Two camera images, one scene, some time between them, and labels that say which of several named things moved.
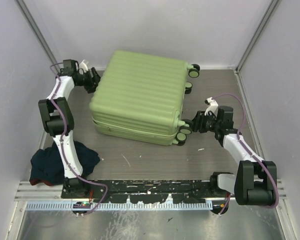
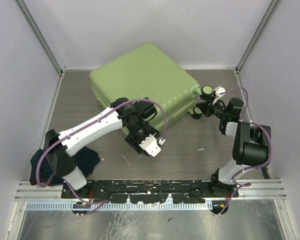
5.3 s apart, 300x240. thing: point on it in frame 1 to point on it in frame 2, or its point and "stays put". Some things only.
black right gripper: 199,120 to 208,107
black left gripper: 94,81 to 134,142
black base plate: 142,191 stays put
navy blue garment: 46,166 stays put
